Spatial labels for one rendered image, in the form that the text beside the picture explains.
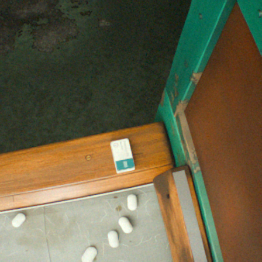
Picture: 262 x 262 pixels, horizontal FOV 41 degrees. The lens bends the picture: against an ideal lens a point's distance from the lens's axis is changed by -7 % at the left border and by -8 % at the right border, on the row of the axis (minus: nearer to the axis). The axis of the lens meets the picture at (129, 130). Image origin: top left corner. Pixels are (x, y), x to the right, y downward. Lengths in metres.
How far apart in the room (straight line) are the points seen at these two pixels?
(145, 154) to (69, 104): 0.91
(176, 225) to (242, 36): 0.37
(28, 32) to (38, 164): 1.17
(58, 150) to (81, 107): 0.87
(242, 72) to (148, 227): 0.43
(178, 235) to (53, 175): 0.27
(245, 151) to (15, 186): 0.47
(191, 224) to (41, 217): 0.30
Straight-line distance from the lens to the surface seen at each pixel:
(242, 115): 0.44
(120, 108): 1.61
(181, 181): 0.65
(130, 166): 0.72
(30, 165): 0.76
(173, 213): 0.66
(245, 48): 0.40
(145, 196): 0.76
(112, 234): 0.73
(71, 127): 1.58
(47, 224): 0.76
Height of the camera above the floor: 1.48
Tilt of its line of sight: 70 degrees down
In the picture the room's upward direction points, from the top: 10 degrees clockwise
